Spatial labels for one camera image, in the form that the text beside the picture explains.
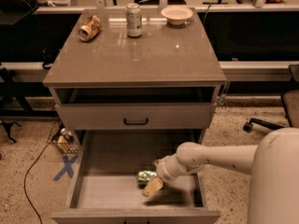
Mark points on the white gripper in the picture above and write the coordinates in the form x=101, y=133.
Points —
x=164, y=171

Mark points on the open grey bottom drawer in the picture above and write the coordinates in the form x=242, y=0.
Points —
x=105, y=189

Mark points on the white green upright can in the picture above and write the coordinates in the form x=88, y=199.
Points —
x=134, y=20

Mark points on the wire basket with items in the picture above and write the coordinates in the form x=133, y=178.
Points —
x=63, y=139

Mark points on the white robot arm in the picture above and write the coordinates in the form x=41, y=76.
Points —
x=273, y=165

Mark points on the blue tape cross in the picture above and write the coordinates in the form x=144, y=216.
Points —
x=67, y=169

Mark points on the orange crushed can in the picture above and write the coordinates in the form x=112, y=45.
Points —
x=89, y=29

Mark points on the white bowl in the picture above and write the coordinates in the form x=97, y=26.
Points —
x=176, y=15

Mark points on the green soda can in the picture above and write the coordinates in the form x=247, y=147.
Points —
x=144, y=177

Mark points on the black drawer handle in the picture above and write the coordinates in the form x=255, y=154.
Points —
x=135, y=122

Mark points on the grey drawer cabinet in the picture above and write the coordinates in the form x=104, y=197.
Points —
x=165, y=65

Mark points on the black stand legs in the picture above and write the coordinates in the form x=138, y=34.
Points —
x=23, y=95

